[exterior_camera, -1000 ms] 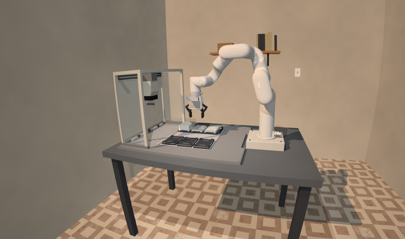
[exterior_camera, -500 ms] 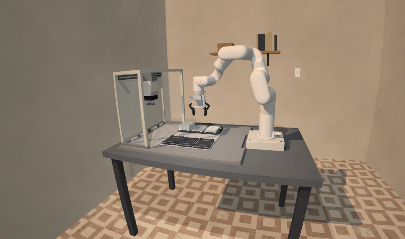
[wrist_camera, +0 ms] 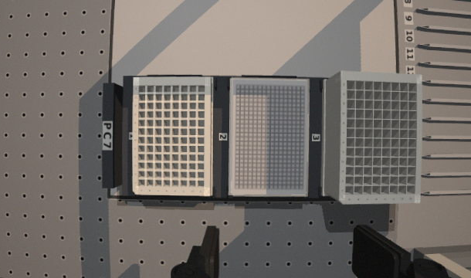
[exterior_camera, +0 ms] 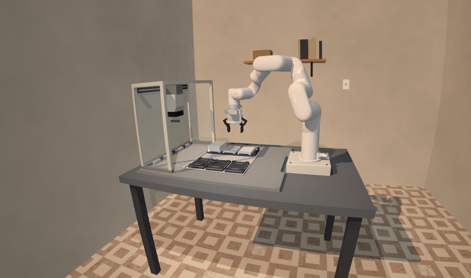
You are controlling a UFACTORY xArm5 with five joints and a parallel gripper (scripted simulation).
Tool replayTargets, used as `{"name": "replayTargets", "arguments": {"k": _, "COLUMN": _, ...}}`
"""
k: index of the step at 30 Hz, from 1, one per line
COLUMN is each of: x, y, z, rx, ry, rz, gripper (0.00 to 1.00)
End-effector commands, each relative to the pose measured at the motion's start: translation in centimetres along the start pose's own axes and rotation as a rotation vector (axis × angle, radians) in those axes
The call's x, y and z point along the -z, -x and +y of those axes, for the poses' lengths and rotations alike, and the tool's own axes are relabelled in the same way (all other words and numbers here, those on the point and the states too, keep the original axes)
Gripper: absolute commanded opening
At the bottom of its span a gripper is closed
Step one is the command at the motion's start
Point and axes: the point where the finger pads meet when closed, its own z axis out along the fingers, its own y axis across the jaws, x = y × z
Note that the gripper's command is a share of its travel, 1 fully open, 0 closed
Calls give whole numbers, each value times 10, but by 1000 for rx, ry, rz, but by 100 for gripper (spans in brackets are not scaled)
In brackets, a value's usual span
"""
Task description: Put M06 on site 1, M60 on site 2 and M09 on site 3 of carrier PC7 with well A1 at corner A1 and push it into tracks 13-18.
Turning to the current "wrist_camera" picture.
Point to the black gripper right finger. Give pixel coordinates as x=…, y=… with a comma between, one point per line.
x=375, y=256

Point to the white well plate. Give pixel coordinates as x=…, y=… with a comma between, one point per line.
x=173, y=146

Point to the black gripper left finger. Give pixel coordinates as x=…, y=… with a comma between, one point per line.
x=203, y=261

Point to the grey perforated base plate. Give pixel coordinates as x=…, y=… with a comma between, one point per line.
x=55, y=218

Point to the grey multi-well plate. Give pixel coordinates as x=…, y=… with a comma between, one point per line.
x=269, y=121

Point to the grey deep-well block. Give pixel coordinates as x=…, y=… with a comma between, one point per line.
x=352, y=99

